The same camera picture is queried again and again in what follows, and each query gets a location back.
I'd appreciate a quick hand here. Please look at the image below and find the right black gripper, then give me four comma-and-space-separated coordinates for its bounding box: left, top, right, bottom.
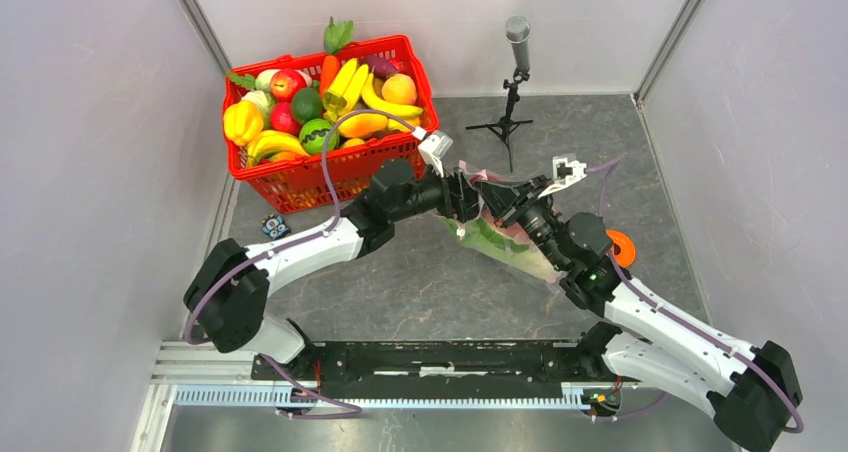
473, 176, 569, 272

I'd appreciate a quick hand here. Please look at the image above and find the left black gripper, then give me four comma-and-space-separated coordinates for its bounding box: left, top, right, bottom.
390, 157, 486, 225

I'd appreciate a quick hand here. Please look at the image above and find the toy watermelon slice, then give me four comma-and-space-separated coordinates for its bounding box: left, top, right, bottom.
478, 209, 532, 253

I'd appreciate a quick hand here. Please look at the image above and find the clear zip top bag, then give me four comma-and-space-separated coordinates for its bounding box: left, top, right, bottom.
437, 160, 571, 291

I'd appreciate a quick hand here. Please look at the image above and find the toy napa cabbage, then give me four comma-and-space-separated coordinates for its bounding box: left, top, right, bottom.
442, 217, 558, 281

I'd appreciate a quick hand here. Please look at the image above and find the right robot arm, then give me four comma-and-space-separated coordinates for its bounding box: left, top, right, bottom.
473, 176, 805, 451

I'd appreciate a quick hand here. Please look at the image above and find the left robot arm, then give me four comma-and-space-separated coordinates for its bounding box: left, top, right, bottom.
183, 159, 480, 380

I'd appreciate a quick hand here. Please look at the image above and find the black tripod stand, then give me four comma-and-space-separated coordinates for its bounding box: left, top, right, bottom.
465, 68, 533, 172

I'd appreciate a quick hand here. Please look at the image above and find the toy peach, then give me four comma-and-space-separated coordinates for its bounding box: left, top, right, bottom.
381, 73, 418, 105

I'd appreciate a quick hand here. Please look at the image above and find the yellow toy mango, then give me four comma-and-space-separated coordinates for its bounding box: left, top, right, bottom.
337, 112, 388, 140

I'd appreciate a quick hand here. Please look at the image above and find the orange plastic tape dispenser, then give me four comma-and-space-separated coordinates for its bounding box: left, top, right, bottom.
606, 229, 637, 268

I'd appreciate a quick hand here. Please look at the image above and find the purple toy sweet potato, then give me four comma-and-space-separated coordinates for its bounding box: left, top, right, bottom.
360, 54, 400, 80

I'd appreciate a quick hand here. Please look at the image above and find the yellow toy banana bunch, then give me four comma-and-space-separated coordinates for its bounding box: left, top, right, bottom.
322, 58, 369, 123

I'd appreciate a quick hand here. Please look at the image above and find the grey microphone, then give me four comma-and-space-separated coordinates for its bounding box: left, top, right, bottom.
505, 15, 531, 73

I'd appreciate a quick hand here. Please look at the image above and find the small round toy watermelon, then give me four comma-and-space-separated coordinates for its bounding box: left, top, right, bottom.
299, 118, 340, 155

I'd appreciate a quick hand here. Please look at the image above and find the red plastic basket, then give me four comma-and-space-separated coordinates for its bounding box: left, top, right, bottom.
225, 34, 439, 215

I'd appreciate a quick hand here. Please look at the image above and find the dark green toy avocado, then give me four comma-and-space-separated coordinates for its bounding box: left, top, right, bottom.
290, 87, 323, 124

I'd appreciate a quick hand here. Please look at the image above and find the toy carrot with leaves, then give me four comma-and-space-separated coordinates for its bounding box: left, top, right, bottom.
319, 17, 355, 95

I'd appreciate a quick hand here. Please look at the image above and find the red toy apple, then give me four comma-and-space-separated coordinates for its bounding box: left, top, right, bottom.
269, 68, 309, 102

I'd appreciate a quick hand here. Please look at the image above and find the yellow toy bell pepper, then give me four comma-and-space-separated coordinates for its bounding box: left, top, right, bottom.
222, 100, 265, 146

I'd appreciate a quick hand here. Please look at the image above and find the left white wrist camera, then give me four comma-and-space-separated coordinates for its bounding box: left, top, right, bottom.
411, 127, 454, 177

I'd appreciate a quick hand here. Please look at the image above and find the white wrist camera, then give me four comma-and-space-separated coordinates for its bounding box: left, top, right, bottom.
411, 127, 454, 177
540, 154, 587, 197

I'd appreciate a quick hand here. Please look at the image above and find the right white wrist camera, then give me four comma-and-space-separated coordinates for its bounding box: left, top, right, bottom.
540, 154, 587, 197

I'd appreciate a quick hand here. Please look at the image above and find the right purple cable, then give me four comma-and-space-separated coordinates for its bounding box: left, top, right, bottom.
582, 156, 805, 435

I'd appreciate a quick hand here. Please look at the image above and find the purple cable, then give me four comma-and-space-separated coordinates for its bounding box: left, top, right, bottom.
183, 109, 429, 420
582, 156, 805, 435

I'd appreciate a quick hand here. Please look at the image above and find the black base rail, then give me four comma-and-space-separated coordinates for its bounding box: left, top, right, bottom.
284, 340, 616, 399

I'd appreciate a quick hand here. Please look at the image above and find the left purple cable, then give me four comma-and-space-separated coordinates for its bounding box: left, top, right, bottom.
183, 109, 429, 420

